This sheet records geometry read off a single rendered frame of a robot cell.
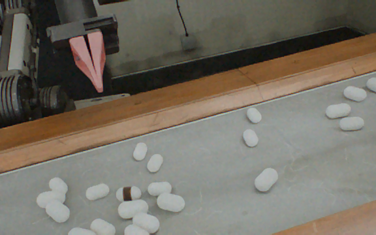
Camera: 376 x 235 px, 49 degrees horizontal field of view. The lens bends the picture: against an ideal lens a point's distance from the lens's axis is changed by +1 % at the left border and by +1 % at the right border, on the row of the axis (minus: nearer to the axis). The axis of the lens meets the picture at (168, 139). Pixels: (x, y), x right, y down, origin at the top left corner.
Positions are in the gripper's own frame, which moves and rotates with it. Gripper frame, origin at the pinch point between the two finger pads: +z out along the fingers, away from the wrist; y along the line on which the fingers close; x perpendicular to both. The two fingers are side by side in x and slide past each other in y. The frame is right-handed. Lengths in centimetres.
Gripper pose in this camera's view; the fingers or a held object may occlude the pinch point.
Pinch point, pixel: (98, 85)
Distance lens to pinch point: 60.4
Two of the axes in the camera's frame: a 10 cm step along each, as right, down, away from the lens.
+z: 3.0, 9.0, -3.0
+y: 9.5, -2.7, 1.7
